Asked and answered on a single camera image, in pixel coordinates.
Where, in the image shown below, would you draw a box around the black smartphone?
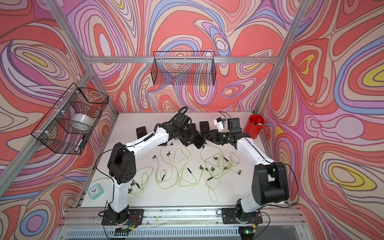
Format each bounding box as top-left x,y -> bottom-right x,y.
136,126 -> 148,139
199,121 -> 210,136
192,133 -> 206,149

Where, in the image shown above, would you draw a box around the green earphones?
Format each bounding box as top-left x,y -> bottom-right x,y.
154,145 -> 179,190
129,166 -> 154,197
168,148 -> 203,188
200,145 -> 241,203

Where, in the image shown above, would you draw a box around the black wire basket wall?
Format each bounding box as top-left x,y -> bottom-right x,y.
151,51 -> 217,86
31,83 -> 109,155

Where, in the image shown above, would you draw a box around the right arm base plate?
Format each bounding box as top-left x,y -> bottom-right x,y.
221,206 -> 264,226

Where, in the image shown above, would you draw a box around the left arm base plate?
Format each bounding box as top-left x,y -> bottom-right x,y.
102,205 -> 144,227

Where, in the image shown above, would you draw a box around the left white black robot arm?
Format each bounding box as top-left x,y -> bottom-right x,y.
104,107 -> 206,225

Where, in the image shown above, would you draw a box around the black wire basket left wall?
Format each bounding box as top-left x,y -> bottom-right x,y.
31,83 -> 109,155

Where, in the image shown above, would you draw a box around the black wire basket back wall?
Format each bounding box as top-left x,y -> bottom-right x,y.
151,51 -> 217,86

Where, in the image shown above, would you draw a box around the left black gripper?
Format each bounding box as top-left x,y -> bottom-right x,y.
178,125 -> 202,147

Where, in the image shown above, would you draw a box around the red plastic cup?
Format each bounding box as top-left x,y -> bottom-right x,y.
243,115 -> 265,139

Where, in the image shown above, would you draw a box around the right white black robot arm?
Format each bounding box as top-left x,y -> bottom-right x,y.
200,118 -> 289,223

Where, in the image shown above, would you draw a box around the teal alarm clock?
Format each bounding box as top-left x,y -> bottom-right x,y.
87,184 -> 104,200

